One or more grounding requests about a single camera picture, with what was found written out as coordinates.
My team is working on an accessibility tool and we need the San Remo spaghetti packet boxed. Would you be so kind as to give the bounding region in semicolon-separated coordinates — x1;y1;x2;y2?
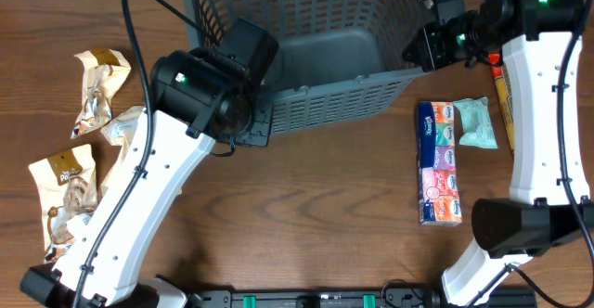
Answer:
488;53;515;153

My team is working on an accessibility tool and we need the mint green wipes packet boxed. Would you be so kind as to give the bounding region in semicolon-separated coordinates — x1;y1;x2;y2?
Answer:
454;96;497;149

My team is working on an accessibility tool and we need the grey plastic lattice basket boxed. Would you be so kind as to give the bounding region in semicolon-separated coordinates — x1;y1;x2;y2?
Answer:
183;0;433;146

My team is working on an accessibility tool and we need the plain kraft paper pouch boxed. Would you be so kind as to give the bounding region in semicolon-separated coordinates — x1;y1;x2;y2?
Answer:
100;106;144;196

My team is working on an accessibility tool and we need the Kleenex tissue multipack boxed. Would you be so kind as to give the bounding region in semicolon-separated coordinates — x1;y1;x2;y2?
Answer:
415;101;462;226

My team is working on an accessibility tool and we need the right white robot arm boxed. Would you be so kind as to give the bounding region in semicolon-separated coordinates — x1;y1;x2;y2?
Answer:
403;0;593;307

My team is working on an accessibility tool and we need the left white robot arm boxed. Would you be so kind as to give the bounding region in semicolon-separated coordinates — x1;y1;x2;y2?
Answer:
20;19;278;307

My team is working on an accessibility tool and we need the crumpled beige snack pouch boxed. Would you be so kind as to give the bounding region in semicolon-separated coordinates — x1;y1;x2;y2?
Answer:
71;48;131;139

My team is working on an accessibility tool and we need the beige Pantree snack pouch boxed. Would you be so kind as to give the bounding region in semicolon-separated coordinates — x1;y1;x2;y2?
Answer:
29;144;98;263

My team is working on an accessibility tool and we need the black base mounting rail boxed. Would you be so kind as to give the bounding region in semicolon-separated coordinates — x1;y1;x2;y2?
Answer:
185;285;538;308

